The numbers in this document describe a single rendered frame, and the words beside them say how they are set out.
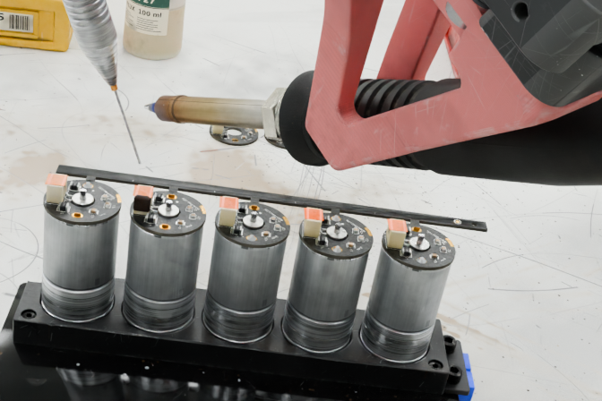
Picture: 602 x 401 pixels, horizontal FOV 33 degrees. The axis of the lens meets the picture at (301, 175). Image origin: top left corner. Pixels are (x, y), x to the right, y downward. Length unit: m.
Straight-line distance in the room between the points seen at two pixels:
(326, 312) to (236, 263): 0.04
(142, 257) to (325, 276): 0.06
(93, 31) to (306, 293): 0.12
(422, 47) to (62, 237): 0.14
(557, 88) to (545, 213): 0.34
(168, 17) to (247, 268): 0.26
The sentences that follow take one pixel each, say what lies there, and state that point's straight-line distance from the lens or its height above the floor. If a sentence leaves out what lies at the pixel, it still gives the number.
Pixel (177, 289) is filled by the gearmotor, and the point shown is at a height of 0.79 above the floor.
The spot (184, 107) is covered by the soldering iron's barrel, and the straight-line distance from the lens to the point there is 0.29.
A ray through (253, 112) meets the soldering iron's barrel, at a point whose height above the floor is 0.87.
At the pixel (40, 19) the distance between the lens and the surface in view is 0.57.
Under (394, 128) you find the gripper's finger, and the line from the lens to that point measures 0.22.
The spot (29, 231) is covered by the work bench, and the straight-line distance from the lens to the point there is 0.43.
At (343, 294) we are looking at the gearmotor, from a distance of 0.34.
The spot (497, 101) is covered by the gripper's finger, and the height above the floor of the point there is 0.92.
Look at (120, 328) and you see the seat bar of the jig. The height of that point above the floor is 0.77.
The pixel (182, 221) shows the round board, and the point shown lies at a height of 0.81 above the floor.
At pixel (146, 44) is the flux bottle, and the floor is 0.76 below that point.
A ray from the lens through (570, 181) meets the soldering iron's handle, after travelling 0.21.
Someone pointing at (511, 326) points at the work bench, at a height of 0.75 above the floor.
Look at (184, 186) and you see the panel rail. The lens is 0.35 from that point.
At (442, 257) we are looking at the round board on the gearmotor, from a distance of 0.34.
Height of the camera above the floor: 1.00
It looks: 31 degrees down
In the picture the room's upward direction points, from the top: 10 degrees clockwise
